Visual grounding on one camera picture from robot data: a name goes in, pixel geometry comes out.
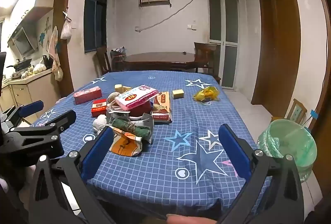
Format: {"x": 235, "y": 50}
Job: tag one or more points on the black wok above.
{"x": 22, "y": 63}

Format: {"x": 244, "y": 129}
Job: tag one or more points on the pink tissue packet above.
{"x": 135, "y": 97}

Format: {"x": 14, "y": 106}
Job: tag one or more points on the white bags on counter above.
{"x": 39, "y": 68}

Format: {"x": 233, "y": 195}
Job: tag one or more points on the dark basket with cloth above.
{"x": 118, "y": 54}

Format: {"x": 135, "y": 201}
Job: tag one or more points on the brown wooden doorway frame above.
{"x": 64, "y": 66}

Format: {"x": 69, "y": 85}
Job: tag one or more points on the frosted glass double door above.
{"x": 223, "y": 38}

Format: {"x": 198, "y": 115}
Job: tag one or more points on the small yellow wooden chair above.
{"x": 297, "y": 111}

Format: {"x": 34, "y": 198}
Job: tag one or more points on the red-yellow long snack box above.
{"x": 161, "y": 107}

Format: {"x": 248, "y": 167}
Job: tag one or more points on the dark red wrapper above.
{"x": 141, "y": 109}

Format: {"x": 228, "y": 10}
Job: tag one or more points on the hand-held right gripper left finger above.
{"x": 99, "y": 151}

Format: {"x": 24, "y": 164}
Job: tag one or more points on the steel range hood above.
{"x": 23, "y": 42}

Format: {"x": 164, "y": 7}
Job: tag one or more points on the yellow food piece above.
{"x": 121, "y": 88}

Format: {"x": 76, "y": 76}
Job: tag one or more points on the yellow plastic wrapper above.
{"x": 206, "y": 93}

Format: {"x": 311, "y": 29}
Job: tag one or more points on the blue tape piece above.
{"x": 314, "y": 113}

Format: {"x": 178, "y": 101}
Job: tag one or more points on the blue star-print checked cloth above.
{"x": 181, "y": 115}

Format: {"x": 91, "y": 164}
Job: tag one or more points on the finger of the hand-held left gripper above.
{"x": 60, "y": 122}
{"x": 32, "y": 107}

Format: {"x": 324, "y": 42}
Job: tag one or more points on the small red box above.
{"x": 99, "y": 108}

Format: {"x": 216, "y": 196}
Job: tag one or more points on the bin with green bag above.
{"x": 289, "y": 146}

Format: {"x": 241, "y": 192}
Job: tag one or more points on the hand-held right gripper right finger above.
{"x": 235, "y": 154}

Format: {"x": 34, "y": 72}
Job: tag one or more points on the beige kitchen counter cabinet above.
{"x": 28, "y": 89}

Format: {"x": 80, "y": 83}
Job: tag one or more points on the white crumpled tissue ball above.
{"x": 100, "y": 123}

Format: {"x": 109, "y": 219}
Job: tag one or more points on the person's right hand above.
{"x": 191, "y": 220}

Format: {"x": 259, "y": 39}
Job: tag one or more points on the hanging pink towel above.
{"x": 54, "y": 45}

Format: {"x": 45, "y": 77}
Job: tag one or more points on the orange white paper bag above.
{"x": 125, "y": 145}

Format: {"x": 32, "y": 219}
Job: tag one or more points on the dark wooden chair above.
{"x": 103, "y": 58}
{"x": 205, "y": 53}

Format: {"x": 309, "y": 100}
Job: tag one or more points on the white wall switch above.
{"x": 191, "y": 27}

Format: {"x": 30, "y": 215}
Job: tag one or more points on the beige kitchen wall cabinet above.
{"x": 33, "y": 1}

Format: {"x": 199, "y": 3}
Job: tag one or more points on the dark wooden dining table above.
{"x": 160, "y": 57}

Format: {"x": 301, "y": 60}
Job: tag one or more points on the beige knitted cloth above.
{"x": 113, "y": 98}

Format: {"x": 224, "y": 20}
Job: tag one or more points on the long pink box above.
{"x": 88, "y": 94}

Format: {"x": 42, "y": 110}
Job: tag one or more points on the dark wall window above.
{"x": 95, "y": 17}

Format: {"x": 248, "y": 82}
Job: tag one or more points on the hanging white plastic bag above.
{"x": 66, "y": 31}

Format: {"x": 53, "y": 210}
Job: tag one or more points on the grey foil wrapper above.
{"x": 146, "y": 120}

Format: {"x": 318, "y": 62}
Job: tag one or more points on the yellow sponge block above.
{"x": 178, "y": 93}

